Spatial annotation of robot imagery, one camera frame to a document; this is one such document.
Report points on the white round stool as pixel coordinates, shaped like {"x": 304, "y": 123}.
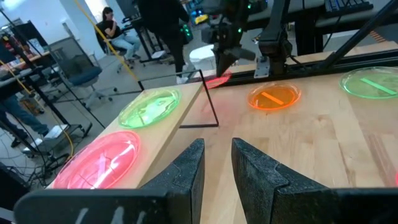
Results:
{"x": 202, "y": 53}

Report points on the black aluminium table frame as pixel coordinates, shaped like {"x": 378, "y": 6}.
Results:
{"x": 326, "y": 63}

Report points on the person in jeans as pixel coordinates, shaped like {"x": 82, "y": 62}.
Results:
{"x": 18, "y": 112}

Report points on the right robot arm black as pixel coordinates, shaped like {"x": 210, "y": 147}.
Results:
{"x": 273, "y": 34}

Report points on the grey mesh office chair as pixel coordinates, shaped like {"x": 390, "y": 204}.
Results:
{"x": 81, "y": 73}

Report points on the cluttered workbench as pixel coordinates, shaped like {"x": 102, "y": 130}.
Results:
{"x": 18, "y": 59}

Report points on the orange translucent plastic plate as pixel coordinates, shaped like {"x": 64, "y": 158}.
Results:
{"x": 273, "y": 97}

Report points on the silver metal bracket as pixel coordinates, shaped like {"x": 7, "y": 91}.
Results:
{"x": 261, "y": 68}

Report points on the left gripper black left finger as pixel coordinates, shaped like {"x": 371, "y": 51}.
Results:
{"x": 180, "y": 193}

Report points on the green translucent plastic plate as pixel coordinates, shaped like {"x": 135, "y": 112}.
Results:
{"x": 367, "y": 84}
{"x": 149, "y": 109}

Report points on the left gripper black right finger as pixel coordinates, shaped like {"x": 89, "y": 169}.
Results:
{"x": 264, "y": 193}

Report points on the black office chair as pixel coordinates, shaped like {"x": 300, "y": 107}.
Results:
{"x": 102, "y": 43}

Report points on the person in black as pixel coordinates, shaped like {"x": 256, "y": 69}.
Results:
{"x": 164, "y": 31}

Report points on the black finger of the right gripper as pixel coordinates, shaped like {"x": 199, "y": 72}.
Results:
{"x": 244, "y": 53}
{"x": 222, "y": 60}

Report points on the black floor stand base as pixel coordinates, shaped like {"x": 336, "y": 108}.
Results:
{"x": 74, "y": 129}

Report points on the red translucent plastic plate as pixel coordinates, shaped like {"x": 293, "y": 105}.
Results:
{"x": 217, "y": 82}
{"x": 396, "y": 180}
{"x": 93, "y": 161}

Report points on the seated person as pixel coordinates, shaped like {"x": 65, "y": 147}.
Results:
{"x": 118, "y": 34}

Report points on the black backlit keyboard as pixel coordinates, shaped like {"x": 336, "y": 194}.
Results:
{"x": 348, "y": 5}

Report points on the grey desk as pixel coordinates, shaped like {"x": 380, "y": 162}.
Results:
{"x": 342, "y": 18}

